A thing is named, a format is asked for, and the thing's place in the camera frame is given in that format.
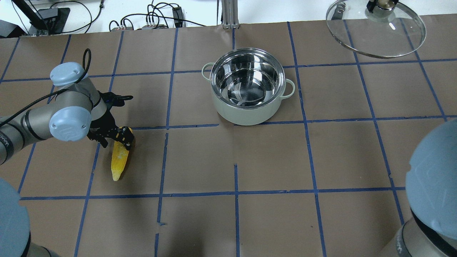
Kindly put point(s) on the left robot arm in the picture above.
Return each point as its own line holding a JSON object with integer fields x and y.
{"x": 74, "y": 111}

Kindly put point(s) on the glass pot lid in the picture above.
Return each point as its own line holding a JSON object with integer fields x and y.
{"x": 392, "y": 30}

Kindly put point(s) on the pale green steel pot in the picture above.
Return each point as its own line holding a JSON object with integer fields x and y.
{"x": 248, "y": 85}

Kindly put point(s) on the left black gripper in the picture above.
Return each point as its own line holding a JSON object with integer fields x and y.
{"x": 102, "y": 124}

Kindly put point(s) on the yellow corn cob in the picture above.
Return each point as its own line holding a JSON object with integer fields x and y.
{"x": 120, "y": 155}

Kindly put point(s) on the aluminium frame post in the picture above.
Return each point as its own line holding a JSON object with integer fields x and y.
{"x": 230, "y": 14}

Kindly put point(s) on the black power adapter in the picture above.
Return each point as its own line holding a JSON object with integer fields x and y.
{"x": 178, "y": 16}

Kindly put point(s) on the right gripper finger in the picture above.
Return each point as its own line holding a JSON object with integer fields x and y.
{"x": 371, "y": 5}

